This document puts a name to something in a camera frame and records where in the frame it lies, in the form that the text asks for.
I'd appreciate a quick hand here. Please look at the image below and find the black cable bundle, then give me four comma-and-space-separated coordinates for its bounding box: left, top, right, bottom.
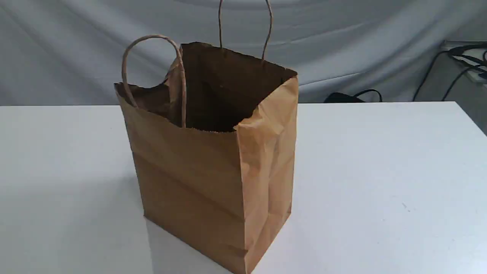
412, 43, 487, 102

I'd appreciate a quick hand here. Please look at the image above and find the grey backdrop cloth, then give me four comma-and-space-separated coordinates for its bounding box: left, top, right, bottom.
1, 0, 486, 105

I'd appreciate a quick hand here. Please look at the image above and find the brown paper bag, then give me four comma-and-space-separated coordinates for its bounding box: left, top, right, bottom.
114, 1, 299, 274

